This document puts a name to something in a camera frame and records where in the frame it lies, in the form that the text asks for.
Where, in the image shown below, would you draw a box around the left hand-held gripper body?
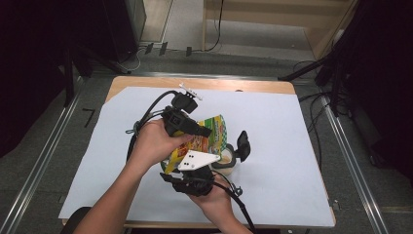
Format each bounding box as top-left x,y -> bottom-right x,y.
161,82 -> 204,137

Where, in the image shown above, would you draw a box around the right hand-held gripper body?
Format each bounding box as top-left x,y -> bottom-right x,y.
169,149 -> 222,198

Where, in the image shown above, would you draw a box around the yellow green spouted pouch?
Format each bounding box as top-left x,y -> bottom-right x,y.
164,114 -> 228,175

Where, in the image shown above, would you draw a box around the glass jar with black lid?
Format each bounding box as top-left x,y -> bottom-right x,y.
210,130 -> 252,176

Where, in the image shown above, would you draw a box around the person's left hand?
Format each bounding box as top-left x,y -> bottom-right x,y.
130,118 -> 194,176

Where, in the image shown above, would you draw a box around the person's right hand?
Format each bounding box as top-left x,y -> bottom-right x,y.
188,175 -> 237,223

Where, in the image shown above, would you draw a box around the white table cover sheet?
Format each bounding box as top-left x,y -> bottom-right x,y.
57,86 -> 335,227

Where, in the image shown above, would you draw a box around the black cabinet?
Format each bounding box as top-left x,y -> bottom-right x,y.
100,0 -> 147,62

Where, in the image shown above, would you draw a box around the black metal stand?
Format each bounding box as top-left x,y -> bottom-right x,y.
277,0 -> 358,118

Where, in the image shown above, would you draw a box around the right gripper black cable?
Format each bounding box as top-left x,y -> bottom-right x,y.
210,170 -> 257,234

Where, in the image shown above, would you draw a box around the white floor cable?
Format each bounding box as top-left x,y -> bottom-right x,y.
118,48 -> 144,72

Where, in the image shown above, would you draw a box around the thin black hanging cable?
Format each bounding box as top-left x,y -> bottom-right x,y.
207,0 -> 225,53

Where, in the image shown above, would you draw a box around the black floor cables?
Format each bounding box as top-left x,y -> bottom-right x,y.
293,59 -> 342,170

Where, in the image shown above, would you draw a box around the metal floor rail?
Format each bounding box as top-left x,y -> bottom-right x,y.
0,77 -> 82,234
319,94 -> 391,234

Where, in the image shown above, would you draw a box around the light wooden frame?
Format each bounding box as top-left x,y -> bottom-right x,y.
201,0 -> 358,59

